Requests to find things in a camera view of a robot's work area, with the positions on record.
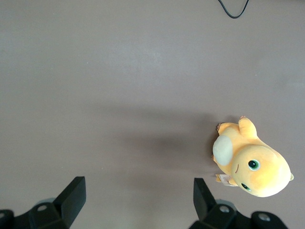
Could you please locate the thin black looped cable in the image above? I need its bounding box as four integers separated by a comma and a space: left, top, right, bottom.
217, 0, 250, 19

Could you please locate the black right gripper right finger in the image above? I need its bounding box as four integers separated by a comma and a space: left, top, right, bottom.
189, 177, 254, 229

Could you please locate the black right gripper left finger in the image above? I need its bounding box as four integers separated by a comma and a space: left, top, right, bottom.
14, 176, 87, 229

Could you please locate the orange plush toy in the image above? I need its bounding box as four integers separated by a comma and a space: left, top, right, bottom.
212, 115, 295, 198

